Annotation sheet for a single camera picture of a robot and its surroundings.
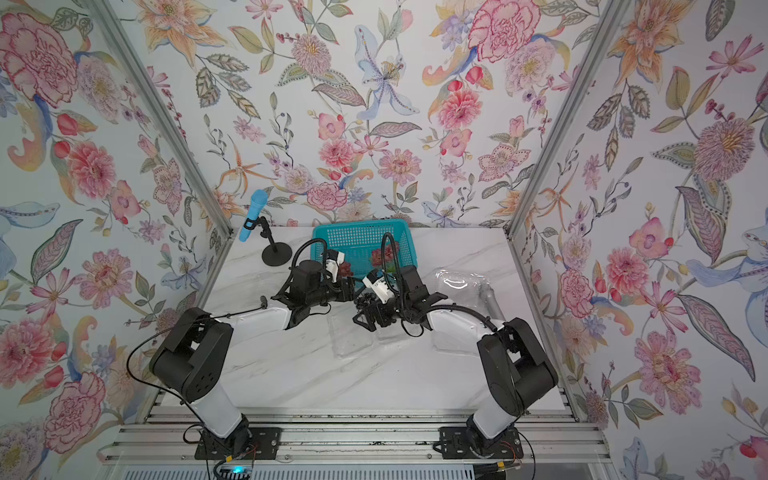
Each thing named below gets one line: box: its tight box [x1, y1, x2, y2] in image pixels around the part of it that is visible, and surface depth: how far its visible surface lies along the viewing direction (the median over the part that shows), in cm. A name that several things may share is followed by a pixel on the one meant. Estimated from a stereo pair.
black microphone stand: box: [243, 216, 293, 267], surface depth 115 cm
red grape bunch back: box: [372, 242, 399, 267], surface depth 112 cm
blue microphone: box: [239, 189, 269, 243], surface depth 98 cm
